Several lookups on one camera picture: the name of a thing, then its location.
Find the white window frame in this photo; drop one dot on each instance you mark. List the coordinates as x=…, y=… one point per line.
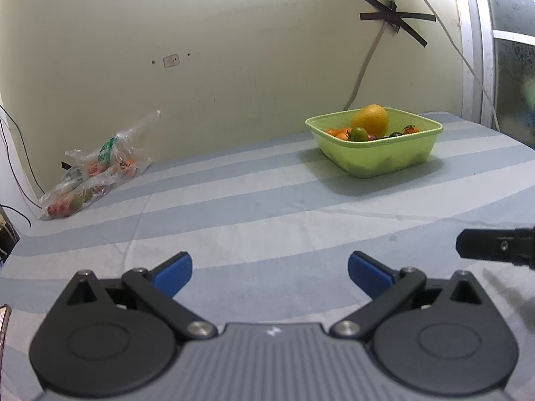
x=470, y=16

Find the orange cherry tomato with stem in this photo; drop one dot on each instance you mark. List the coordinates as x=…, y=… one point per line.
x=410, y=130

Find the black tape cross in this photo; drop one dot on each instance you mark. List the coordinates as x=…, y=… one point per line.
x=393, y=17

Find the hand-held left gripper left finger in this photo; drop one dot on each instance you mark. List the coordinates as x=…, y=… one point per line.
x=173, y=273

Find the small green tomato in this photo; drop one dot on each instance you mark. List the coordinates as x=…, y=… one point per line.
x=358, y=134

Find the clear plastic produce bag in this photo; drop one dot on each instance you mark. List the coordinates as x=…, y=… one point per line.
x=96, y=167

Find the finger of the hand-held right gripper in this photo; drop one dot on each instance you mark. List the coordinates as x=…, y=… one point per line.
x=485, y=244

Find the striped blue white sheet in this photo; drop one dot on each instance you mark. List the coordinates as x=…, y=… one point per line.
x=250, y=225

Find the light green plastic basket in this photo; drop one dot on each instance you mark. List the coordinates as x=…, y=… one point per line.
x=376, y=158

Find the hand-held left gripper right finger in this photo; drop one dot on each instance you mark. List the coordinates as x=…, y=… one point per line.
x=370, y=273

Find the yellow orange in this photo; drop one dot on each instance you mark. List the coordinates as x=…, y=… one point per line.
x=370, y=119

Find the pale wall sticker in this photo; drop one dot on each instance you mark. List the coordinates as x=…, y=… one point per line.
x=170, y=61

